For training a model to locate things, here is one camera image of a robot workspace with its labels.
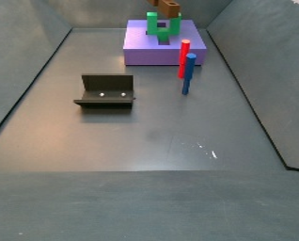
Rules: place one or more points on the blue cylinder peg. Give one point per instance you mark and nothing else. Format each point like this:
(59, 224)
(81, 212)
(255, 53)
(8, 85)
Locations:
(188, 72)

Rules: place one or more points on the purple board with slot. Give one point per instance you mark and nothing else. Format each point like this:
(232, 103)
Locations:
(143, 50)

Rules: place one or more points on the red cylinder peg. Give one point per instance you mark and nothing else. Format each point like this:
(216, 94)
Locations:
(183, 54)

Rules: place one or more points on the brown T-shaped block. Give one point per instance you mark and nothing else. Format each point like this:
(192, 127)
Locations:
(167, 7)

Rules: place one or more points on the green U-shaped block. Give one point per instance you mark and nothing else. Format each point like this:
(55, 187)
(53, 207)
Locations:
(163, 32)

